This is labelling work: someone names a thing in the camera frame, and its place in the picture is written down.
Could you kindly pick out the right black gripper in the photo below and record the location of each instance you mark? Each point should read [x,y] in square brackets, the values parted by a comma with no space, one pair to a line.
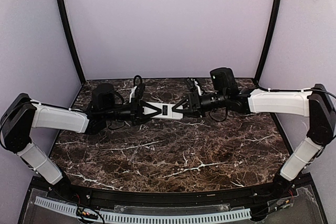
[193,103]

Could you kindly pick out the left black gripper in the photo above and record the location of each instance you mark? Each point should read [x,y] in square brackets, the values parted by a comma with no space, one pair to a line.
[135,111]

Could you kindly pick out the white remote control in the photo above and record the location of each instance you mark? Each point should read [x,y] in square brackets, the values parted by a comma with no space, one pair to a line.
[167,112]

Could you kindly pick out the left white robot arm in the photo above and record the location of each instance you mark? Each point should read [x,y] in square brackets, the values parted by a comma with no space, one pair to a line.
[25,114]

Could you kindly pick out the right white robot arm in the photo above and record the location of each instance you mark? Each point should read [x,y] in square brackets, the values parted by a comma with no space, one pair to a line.
[314,103]

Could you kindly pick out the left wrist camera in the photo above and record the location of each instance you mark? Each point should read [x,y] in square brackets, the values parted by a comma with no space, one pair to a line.
[103,97]

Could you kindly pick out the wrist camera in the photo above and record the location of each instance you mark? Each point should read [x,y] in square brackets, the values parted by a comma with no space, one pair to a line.
[223,78]
[103,97]

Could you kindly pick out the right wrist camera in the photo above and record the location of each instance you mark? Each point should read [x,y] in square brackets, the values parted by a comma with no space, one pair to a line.
[223,78]

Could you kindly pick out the black front rail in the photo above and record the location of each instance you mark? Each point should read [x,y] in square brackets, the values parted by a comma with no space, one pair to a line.
[253,196]

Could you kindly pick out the white slotted cable duct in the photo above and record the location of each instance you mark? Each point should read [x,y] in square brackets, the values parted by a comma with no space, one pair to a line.
[123,214]

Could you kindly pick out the right black frame post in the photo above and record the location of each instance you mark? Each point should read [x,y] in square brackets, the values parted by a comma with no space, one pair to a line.
[268,39]

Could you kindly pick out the black frame post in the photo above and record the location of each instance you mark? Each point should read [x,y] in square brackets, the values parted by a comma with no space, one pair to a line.
[70,41]
[268,39]

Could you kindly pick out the left black frame post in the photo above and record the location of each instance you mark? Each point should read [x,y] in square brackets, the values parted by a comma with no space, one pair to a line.
[70,41]

